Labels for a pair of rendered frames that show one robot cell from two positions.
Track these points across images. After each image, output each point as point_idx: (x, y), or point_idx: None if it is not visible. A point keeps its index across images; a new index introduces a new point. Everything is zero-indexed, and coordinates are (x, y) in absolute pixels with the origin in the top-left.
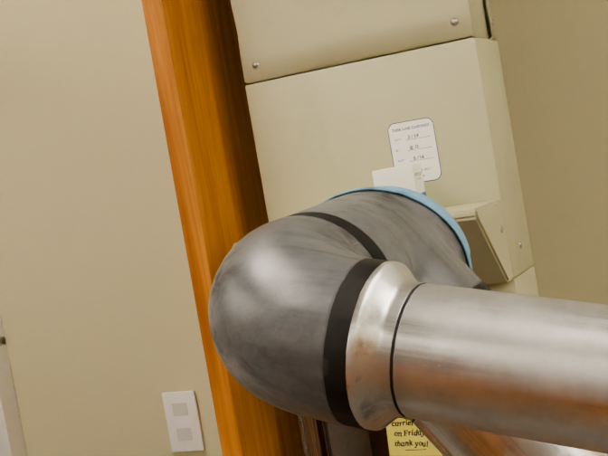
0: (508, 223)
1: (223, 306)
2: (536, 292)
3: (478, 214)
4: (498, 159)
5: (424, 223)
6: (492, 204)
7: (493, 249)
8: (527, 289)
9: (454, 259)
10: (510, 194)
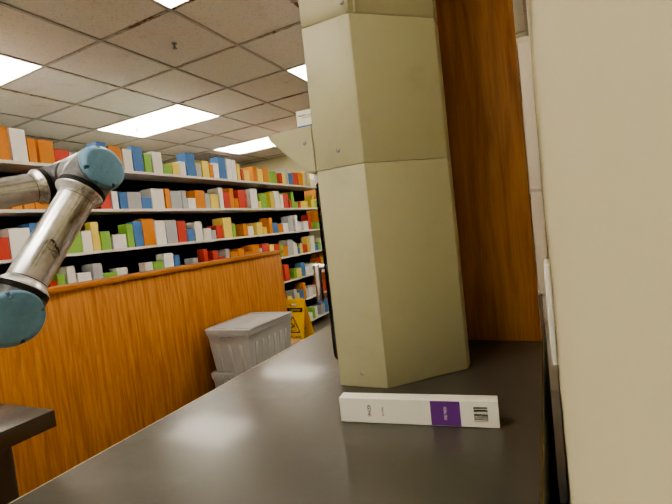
0: (320, 138)
1: None
2: (359, 180)
3: (269, 138)
4: (315, 100)
5: (73, 157)
6: (294, 130)
7: (288, 155)
8: (340, 177)
9: (66, 167)
10: (331, 119)
